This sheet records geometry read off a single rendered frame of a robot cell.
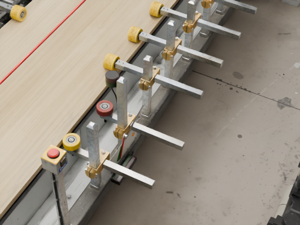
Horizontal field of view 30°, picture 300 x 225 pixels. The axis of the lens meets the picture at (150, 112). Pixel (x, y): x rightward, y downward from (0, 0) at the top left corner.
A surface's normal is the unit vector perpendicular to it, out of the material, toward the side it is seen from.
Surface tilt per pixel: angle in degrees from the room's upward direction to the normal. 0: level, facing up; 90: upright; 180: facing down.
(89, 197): 0
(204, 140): 0
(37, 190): 90
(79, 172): 0
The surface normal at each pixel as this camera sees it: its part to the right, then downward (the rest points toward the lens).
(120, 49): 0.03, -0.68
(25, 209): 0.89, 0.35
